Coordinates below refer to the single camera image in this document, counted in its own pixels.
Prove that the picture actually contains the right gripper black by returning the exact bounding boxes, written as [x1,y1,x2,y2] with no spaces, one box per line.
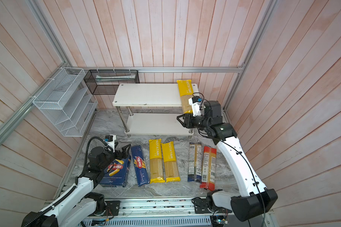
[177,114,210,132]

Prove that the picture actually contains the yellow pastatime spaghetti bag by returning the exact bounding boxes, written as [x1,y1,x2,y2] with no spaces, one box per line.
[177,80,193,113]
[149,139,165,183]
[162,141,181,183]

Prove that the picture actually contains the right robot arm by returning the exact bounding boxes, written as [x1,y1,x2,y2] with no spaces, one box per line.
[177,96,278,222]

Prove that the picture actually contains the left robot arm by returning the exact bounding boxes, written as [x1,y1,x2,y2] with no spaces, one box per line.
[21,135,131,227]

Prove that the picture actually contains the white two-tier shelf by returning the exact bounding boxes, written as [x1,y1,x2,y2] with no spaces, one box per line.
[113,83,194,136]

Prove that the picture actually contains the blue Barilla rigatoni box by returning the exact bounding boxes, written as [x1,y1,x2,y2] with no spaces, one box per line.
[100,156,131,187]

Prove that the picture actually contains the blue Barilla spaghetti box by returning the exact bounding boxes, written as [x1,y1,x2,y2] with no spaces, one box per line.
[131,145,150,186]

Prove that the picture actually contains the blue-end spaghetti bag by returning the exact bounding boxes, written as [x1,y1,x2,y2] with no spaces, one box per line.
[188,142,203,183]

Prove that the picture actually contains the red-end spaghetti bag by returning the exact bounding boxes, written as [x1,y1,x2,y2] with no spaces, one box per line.
[200,146,217,191]

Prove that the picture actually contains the black mesh basket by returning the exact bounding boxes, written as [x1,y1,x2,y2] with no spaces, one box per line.
[84,69,140,95]

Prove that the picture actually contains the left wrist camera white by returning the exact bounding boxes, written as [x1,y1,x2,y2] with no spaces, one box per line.
[104,135,116,152]

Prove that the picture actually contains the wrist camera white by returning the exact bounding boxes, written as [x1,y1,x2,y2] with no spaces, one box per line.
[188,96,203,117]
[104,135,116,152]

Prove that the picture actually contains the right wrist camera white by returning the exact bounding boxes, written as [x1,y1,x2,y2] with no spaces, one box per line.
[188,96,203,117]

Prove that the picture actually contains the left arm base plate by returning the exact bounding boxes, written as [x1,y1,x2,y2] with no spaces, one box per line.
[93,201,121,217]

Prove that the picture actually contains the white wire mesh organizer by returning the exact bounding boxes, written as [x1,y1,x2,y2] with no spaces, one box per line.
[33,68,98,137]

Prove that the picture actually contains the aluminium front rail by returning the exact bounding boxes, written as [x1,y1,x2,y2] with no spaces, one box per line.
[39,196,273,220]

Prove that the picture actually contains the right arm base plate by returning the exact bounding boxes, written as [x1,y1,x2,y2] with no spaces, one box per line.
[191,197,233,214]

